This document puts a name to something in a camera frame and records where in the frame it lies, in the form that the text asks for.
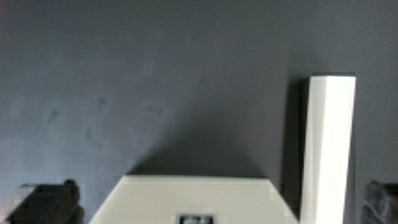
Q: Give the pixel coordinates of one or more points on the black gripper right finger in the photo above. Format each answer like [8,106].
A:
[381,203]

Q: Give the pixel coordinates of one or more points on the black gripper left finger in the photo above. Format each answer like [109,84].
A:
[45,204]

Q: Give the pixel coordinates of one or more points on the white cabinet top block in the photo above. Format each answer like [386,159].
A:
[194,200]

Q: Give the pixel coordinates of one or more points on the white left fence stub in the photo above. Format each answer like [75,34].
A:
[331,100]

